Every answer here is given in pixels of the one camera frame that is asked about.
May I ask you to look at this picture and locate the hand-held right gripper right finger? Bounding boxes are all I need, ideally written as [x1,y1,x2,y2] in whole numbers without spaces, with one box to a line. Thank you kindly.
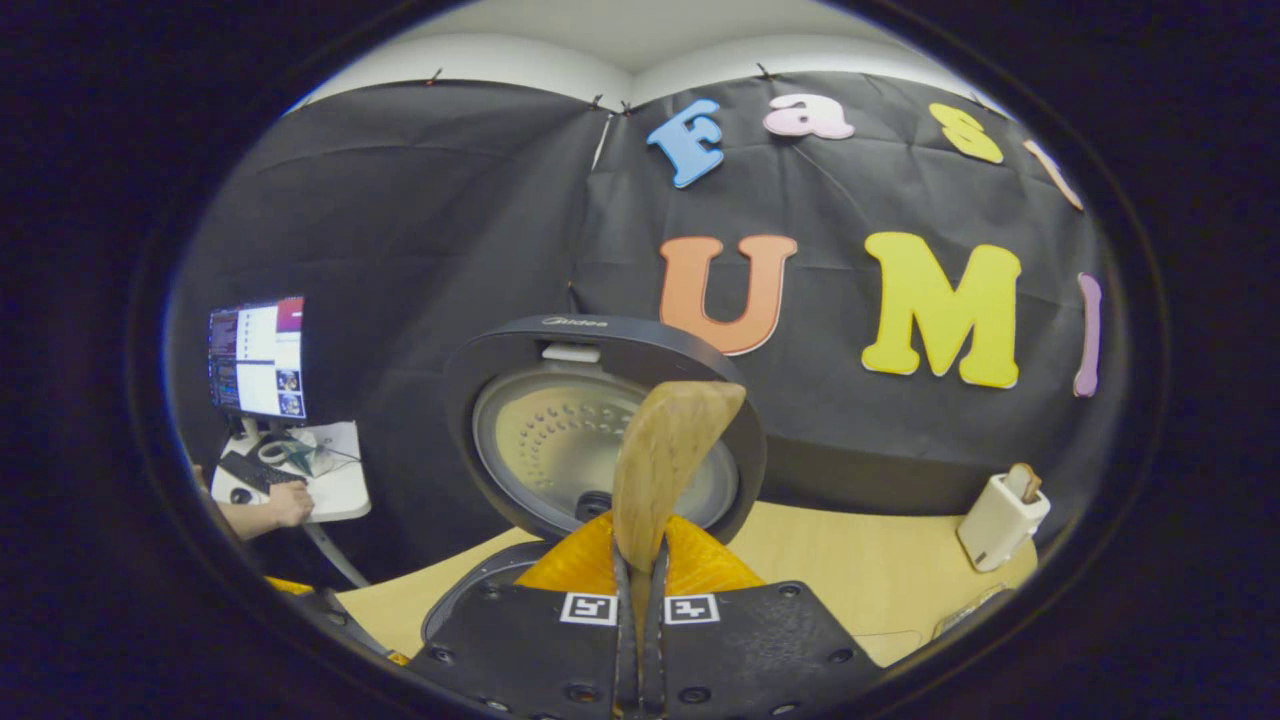
[640,512,886,720]

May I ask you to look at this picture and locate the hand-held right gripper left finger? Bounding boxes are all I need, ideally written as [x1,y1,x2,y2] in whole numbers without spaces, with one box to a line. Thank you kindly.
[405,512,639,720]

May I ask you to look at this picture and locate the wooden spoon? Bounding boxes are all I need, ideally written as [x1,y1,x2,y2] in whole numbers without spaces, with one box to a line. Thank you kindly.
[612,380,748,641]

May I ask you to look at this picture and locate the silver black rice cooker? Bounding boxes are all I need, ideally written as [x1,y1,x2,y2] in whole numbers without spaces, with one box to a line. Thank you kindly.
[420,315,769,646]

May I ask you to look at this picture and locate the metal wire chopstick holder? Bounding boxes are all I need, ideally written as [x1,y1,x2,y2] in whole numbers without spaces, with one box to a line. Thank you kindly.
[930,583,1013,641]

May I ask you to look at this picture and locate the white side table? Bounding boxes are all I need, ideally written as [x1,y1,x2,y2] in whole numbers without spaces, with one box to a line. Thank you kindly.
[210,420,374,589]

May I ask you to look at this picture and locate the black keyboard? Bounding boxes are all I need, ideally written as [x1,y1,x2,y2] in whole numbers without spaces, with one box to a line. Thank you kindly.
[218,450,307,497]

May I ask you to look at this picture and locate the computer monitor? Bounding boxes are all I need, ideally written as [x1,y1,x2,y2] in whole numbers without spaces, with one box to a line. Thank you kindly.
[207,296,309,421]

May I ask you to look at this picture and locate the white toaster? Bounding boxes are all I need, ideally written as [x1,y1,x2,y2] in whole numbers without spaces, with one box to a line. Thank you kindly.
[955,472,1052,573]

